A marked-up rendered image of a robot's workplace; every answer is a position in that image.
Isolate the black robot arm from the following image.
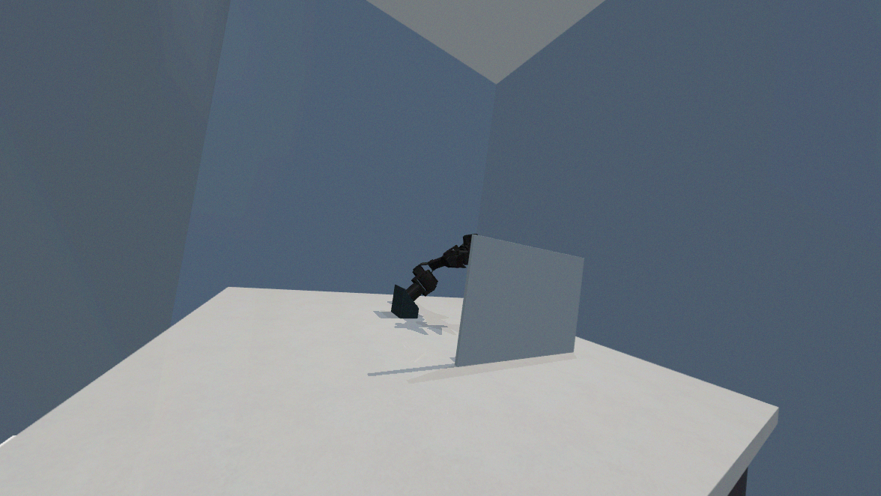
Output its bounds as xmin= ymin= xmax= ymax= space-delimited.
xmin=406 ymin=243 xmax=468 ymax=301

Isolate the grey flat square panel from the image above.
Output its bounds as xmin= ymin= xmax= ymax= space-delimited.
xmin=455 ymin=235 xmax=584 ymax=367

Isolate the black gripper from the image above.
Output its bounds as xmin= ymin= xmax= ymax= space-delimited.
xmin=459 ymin=234 xmax=478 ymax=265

